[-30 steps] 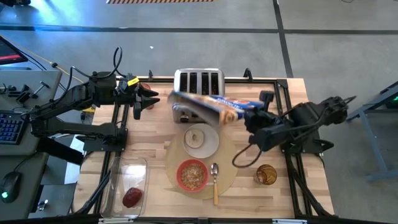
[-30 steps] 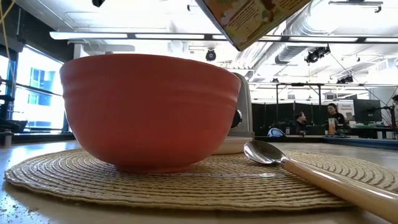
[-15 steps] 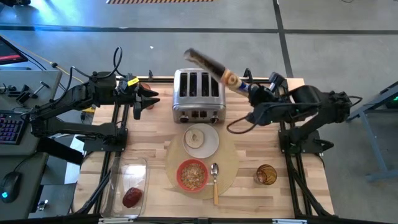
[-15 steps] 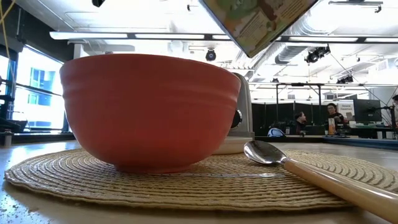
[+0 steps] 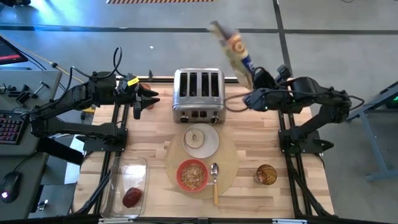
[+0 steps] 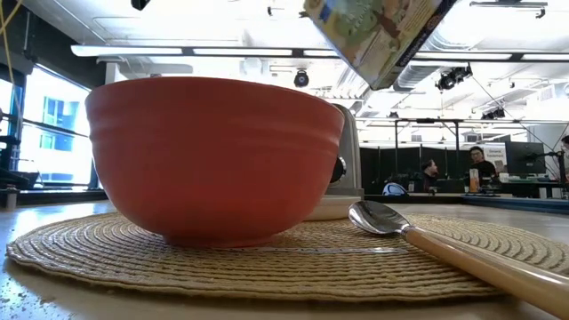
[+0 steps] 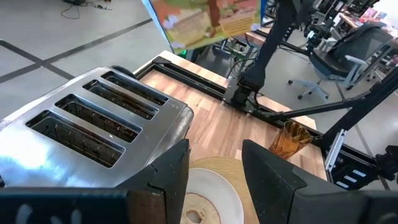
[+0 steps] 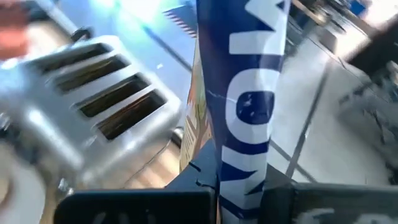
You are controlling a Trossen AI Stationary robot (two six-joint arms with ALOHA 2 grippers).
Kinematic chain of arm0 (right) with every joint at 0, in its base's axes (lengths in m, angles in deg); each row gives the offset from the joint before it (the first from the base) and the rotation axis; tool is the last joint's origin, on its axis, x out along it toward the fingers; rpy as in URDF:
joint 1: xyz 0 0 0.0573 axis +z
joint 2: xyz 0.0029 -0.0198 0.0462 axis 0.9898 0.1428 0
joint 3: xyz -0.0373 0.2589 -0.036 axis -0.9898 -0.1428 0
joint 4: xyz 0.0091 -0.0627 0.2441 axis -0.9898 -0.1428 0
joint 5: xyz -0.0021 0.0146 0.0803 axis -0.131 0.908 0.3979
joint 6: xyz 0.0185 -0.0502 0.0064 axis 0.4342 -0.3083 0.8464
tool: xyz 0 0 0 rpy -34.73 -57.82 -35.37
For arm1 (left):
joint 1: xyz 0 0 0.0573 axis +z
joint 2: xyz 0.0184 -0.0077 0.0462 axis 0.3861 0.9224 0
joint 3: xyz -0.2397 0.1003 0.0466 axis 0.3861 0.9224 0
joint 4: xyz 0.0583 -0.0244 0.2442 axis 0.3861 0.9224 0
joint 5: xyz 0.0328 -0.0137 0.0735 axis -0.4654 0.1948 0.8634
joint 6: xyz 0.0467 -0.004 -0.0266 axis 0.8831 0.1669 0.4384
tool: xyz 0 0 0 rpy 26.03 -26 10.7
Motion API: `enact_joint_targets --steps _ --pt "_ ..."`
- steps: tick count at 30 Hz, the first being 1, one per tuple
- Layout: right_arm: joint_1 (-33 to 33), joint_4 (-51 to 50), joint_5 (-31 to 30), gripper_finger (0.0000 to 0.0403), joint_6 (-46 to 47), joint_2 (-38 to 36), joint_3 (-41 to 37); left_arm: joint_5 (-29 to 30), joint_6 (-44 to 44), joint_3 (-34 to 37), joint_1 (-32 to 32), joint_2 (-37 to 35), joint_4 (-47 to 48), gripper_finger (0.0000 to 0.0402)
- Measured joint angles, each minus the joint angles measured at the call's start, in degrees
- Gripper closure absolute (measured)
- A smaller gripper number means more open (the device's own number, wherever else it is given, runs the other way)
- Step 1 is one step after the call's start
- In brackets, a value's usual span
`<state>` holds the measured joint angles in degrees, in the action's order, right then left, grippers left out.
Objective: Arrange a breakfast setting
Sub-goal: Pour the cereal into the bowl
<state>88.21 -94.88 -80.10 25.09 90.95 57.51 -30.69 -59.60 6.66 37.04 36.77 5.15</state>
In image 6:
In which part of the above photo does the yellow cable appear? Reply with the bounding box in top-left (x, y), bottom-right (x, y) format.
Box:
top-left (0, 0), bottom-right (23, 119)

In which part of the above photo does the white and blue helmet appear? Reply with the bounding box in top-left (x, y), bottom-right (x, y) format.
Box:
top-left (381, 181), bottom-right (408, 196)

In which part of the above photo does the blue table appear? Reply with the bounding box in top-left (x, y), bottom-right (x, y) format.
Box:
top-left (461, 194), bottom-right (569, 215)

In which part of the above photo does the round woven straw placemat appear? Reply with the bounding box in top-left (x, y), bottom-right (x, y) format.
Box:
top-left (4, 211), bottom-right (569, 303)

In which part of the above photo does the white poster sign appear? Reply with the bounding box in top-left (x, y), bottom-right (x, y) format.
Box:
top-left (484, 144), bottom-right (508, 174)

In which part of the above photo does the black computer monitor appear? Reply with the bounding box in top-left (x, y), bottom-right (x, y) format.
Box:
top-left (505, 140), bottom-right (547, 175)

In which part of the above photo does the metal spoon with wooden handle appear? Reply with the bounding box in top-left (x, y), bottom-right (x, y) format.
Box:
top-left (348, 199), bottom-right (569, 319)

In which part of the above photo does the white LED light bar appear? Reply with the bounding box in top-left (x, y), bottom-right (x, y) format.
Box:
top-left (69, 44), bottom-right (569, 63)

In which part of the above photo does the black metal rig frame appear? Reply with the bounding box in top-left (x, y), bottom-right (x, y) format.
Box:
top-left (0, 188), bottom-right (110, 208)

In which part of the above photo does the red ceramic bowl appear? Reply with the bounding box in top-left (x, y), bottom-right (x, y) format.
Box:
top-left (84, 76), bottom-right (346, 249)

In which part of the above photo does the colourful cereal box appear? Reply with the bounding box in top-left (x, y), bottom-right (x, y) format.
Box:
top-left (303, 0), bottom-right (459, 92)

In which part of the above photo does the black ceiling spotlight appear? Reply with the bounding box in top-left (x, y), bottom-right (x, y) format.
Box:
top-left (435, 65), bottom-right (473, 92)

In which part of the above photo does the silver four-slot toaster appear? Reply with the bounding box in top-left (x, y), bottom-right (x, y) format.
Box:
top-left (326, 103), bottom-right (365, 199)

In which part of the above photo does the black overhead camera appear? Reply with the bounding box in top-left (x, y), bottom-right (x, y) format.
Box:
top-left (293, 68), bottom-right (311, 89)

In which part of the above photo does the person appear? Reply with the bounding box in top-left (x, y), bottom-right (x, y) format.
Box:
top-left (420, 158), bottom-right (441, 195)
top-left (466, 145), bottom-right (499, 181)
top-left (558, 135), bottom-right (569, 183)

